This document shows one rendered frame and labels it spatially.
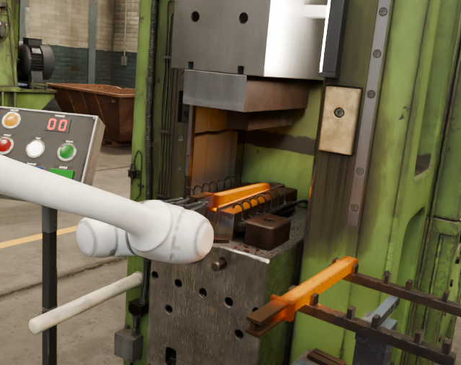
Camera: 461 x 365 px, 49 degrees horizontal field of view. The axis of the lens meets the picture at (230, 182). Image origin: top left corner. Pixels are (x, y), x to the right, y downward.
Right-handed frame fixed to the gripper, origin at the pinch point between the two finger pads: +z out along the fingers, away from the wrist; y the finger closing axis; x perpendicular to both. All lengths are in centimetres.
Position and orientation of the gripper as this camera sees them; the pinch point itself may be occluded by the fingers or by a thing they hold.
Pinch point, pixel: (201, 202)
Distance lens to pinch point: 137.2
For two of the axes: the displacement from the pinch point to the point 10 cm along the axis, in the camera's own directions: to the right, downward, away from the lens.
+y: 8.5, 1.9, -5.0
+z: 5.3, -1.5, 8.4
